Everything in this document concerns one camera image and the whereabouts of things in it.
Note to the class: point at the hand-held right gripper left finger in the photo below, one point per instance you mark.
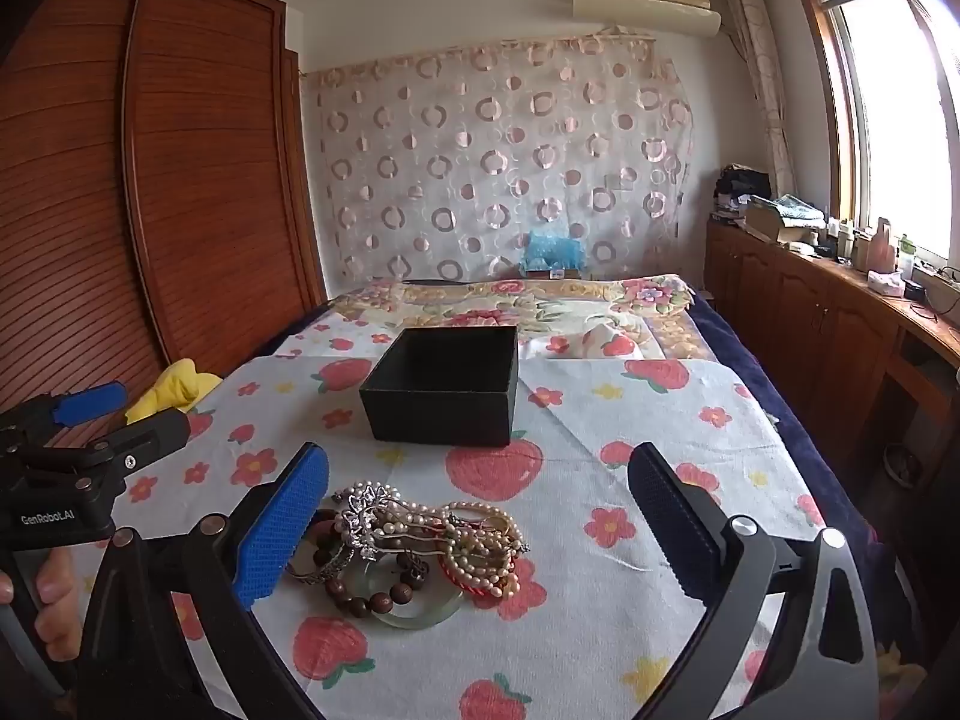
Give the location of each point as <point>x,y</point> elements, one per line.
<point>283,532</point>

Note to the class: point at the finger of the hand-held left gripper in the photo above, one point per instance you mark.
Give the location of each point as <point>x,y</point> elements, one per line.
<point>150,435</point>
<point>90,401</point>

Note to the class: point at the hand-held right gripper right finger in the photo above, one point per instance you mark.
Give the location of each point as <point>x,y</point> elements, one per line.
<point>675,525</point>

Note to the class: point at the silver metal bangle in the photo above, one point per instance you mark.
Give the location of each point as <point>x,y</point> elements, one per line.
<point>330,572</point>

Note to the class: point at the silver ornate hair ornament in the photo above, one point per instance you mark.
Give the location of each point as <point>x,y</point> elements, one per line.
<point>360,525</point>

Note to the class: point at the pale green jade bangle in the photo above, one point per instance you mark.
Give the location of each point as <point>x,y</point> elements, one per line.
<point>442,613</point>

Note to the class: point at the tangle of pearl strands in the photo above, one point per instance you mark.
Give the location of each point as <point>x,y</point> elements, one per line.
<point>480,519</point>

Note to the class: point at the black cardboard box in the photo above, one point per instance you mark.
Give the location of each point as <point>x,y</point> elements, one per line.
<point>439,409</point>

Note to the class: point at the person's left hand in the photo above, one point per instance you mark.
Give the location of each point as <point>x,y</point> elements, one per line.
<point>58,592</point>

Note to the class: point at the yellow cloth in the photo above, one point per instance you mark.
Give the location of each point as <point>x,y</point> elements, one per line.
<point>176,390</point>

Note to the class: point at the strawberry printed bed sheet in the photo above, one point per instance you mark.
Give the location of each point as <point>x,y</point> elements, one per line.
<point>585,577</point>

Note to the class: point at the dark blue blanket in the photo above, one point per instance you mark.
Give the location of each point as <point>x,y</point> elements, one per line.
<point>750,360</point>

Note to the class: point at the brown wooden wardrobe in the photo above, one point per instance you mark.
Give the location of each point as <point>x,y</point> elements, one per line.
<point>187,202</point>

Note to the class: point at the long wooden cabinet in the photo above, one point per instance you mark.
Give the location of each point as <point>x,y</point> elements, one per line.
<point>810,315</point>

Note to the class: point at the floral quilt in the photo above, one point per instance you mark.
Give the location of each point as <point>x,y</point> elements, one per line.
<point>480,307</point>

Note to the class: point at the blue crinkled bag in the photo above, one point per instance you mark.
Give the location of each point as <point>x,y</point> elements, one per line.
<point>555,249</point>

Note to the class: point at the white tissue pack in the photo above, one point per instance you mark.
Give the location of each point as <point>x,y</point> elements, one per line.
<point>885,281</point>

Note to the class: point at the stack of books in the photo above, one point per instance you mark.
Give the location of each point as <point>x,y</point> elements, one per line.
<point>780,217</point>

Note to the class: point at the pile of dark clothes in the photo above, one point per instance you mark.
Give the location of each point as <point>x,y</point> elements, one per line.
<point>739,191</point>

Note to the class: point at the pink bottle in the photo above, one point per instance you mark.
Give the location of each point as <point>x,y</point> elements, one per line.
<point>883,247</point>

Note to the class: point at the green capped bottle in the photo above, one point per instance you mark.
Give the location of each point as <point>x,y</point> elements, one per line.
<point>907,259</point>

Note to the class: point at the circle patterned sheer curtain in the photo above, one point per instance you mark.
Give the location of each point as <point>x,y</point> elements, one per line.
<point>487,165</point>

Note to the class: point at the patterned window curtain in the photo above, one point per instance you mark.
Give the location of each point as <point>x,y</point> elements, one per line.
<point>761,75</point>

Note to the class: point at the wooden framed window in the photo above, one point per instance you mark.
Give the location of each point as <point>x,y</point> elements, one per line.
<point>885,105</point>

